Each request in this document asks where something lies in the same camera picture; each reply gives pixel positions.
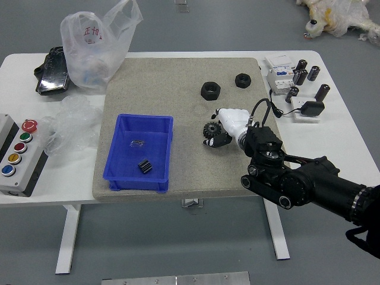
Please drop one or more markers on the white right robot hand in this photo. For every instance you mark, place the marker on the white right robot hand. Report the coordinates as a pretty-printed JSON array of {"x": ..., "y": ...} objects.
[{"x": 234, "y": 120}]

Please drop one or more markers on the small black gear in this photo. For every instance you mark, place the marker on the small black gear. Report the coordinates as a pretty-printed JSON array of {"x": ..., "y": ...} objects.
[{"x": 145, "y": 167}]

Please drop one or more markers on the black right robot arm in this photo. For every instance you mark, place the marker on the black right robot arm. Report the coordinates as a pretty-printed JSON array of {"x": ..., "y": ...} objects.
[{"x": 311, "y": 181}]

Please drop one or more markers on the big black nut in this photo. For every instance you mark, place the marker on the big black nut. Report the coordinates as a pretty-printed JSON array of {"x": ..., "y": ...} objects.
[{"x": 210, "y": 91}]

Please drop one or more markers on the small black nut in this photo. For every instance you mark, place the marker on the small black nut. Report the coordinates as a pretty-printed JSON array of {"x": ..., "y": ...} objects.
[{"x": 243, "y": 80}]

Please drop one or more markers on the blue plastic box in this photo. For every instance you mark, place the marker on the blue plastic box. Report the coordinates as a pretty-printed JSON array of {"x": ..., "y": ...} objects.
[{"x": 127, "y": 172}]

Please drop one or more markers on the grey button control box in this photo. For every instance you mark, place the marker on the grey button control box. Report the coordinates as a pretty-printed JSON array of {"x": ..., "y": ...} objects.
[{"x": 17, "y": 181}]

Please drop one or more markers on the big black gear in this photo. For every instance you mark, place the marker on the big black gear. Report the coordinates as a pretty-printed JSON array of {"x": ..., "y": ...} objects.
[{"x": 210, "y": 129}]

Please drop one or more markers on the white circuit breaker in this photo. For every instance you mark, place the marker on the white circuit breaker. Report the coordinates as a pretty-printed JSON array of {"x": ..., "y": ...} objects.
[{"x": 279, "y": 78}]

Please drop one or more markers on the black cylindrical capacitor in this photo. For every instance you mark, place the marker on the black cylindrical capacitor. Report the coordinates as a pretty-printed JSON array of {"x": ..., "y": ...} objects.
[
  {"x": 313, "y": 73},
  {"x": 322, "y": 92},
  {"x": 292, "y": 94},
  {"x": 296, "y": 76},
  {"x": 303, "y": 77},
  {"x": 302, "y": 64}
]

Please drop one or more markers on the grey-brown mat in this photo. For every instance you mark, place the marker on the grey-brown mat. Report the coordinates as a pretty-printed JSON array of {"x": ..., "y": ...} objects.
[{"x": 163, "y": 89}]

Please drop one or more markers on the black plug adapter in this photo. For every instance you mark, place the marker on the black plug adapter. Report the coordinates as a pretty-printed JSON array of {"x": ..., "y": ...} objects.
[{"x": 312, "y": 108}]

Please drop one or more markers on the white table leg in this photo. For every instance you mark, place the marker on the white table leg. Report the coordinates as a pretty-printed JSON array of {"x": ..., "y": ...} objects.
[
  {"x": 279, "y": 234},
  {"x": 68, "y": 237}
]

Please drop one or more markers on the metal floor fixture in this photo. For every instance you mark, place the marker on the metal floor fixture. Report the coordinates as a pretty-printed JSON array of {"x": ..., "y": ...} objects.
[{"x": 181, "y": 6}]

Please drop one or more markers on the plush toy in plastic wrap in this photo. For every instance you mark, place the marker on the plush toy in plastic wrap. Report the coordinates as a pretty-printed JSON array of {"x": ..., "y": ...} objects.
[{"x": 338, "y": 16}]

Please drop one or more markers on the white plastic bag red print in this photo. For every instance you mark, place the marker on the white plastic bag red print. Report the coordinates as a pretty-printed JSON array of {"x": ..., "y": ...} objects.
[{"x": 89, "y": 59}]

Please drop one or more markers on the clear crumpled plastic bag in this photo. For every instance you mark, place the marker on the clear crumpled plastic bag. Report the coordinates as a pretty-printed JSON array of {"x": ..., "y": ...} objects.
[{"x": 74, "y": 124}]

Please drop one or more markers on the grey metal plate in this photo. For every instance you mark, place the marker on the grey metal plate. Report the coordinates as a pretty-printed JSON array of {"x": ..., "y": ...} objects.
[{"x": 175, "y": 279}]

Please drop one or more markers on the black plastic tray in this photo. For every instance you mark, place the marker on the black plastic tray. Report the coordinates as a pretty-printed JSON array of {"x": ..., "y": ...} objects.
[{"x": 52, "y": 77}]

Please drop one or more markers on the red emergency stop button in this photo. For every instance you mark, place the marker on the red emergency stop button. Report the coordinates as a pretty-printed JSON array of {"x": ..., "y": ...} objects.
[{"x": 29, "y": 125}]

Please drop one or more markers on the green push button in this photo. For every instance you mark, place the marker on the green push button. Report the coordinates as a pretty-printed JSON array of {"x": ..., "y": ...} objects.
[{"x": 25, "y": 137}]

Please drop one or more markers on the red push button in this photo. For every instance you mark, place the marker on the red push button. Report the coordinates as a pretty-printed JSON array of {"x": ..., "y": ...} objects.
[{"x": 20, "y": 147}]

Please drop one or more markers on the yellow push button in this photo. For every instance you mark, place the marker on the yellow push button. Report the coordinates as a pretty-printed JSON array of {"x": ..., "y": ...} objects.
[{"x": 14, "y": 158}]

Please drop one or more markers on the blue push button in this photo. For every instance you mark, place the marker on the blue push button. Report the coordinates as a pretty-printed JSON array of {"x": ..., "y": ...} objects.
[{"x": 8, "y": 170}]

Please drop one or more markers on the metal bracket under table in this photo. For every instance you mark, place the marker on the metal bracket under table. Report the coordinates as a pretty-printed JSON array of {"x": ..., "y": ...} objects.
[{"x": 193, "y": 203}]

